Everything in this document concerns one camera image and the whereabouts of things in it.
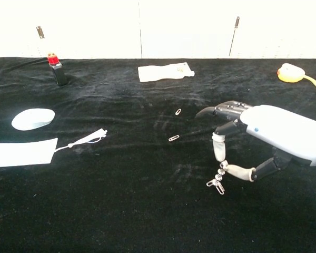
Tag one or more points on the woven folding screen panel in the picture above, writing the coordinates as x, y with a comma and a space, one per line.
89, 29
187, 29
279, 29
13, 26

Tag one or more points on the white oval computer mouse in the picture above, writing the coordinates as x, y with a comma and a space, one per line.
33, 120

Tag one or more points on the yellow duck tape measure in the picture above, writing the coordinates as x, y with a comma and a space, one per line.
291, 73

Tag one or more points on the black screen hinge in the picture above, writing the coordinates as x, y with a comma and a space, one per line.
40, 32
237, 22

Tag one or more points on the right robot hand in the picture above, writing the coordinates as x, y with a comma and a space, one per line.
279, 129

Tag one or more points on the black velvet tablecloth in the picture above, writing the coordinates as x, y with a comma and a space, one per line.
121, 205

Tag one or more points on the white bookmark with tassel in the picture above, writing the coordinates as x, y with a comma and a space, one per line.
21, 153

